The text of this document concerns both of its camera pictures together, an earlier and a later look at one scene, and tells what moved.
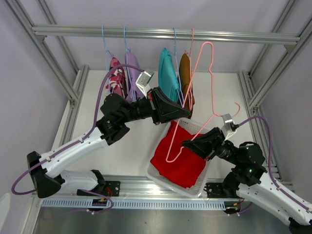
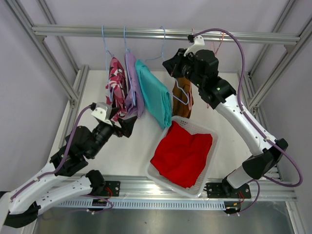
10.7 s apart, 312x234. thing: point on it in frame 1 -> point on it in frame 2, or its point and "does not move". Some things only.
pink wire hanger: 202,127 -> 222,38
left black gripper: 161,108 -> 127,125
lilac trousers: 135,92 does not move
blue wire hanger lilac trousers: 132,93 does not move
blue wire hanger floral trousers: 107,52 does not move
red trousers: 175,162 does not move
